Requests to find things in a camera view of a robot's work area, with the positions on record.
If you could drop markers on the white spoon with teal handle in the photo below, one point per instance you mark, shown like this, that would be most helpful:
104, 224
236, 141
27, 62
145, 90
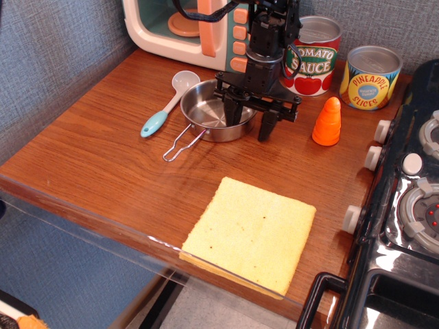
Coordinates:
182, 81

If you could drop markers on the black toy stove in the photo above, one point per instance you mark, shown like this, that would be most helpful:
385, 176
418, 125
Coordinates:
392, 280

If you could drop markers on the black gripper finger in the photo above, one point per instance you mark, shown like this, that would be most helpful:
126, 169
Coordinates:
268, 123
232, 111

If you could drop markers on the toy microwave teal and white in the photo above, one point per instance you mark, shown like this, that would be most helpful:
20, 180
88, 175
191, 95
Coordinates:
211, 34

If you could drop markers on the yellow sponge cloth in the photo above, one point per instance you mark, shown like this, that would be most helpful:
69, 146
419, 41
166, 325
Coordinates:
250, 236

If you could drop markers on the orange striped object at corner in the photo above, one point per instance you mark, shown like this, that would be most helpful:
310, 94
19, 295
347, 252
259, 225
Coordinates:
23, 322

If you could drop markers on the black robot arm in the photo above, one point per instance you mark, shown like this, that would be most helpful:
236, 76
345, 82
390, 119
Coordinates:
274, 27

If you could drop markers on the pineapple slices can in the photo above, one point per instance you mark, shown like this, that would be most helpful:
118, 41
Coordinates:
370, 76

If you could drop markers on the clear acrylic table guard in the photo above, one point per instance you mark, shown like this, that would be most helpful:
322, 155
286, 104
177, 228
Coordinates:
76, 278

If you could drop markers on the tomato sauce can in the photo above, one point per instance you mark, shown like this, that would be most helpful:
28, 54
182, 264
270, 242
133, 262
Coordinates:
310, 71

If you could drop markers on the orange toy carrot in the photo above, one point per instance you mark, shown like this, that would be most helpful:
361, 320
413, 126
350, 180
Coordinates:
327, 128

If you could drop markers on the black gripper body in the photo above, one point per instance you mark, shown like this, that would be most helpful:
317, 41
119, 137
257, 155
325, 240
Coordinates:
259, 87

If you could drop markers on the small stainless steel pot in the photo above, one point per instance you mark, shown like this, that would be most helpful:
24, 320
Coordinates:
204, 114

